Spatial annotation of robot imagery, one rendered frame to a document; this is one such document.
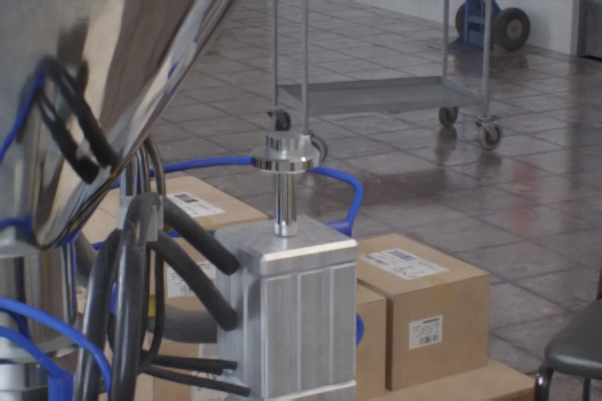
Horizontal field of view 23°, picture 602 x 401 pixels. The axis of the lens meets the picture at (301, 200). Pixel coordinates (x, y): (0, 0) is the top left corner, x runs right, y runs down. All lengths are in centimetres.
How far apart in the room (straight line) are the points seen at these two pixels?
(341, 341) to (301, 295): 3
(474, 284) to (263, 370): 314
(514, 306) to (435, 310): 107
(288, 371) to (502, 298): 418
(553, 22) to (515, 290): 447
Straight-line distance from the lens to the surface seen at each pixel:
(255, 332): 63
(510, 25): 912
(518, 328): 456
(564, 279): 502
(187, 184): 362
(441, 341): 374
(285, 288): 62
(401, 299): 362
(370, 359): 361
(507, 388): 374
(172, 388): 336
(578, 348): 272
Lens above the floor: 160
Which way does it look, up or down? 16 degrees down
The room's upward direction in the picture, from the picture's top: straight up
